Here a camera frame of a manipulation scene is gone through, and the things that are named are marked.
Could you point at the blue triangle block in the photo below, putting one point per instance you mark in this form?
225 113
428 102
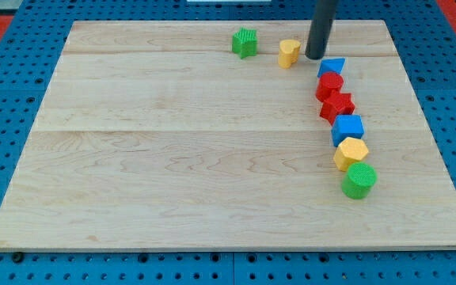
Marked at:
331 65

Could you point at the red star block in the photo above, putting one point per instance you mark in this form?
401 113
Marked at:
337 103

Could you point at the blue cube block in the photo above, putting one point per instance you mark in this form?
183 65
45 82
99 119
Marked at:
347 126

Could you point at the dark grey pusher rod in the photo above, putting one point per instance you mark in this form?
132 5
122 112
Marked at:
320 28

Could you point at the green star block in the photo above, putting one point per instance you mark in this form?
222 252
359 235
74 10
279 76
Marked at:
244 42

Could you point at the red cylinder block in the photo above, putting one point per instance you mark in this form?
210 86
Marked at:
328 82

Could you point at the yellow hexagon block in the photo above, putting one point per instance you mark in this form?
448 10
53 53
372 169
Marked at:
349 151

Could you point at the yellow heart block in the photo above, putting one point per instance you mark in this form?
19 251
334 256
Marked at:
288 53

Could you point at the green cylinder block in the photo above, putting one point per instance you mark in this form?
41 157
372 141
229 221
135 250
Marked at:
359 180

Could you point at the wooden board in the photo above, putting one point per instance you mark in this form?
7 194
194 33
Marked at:
153 136

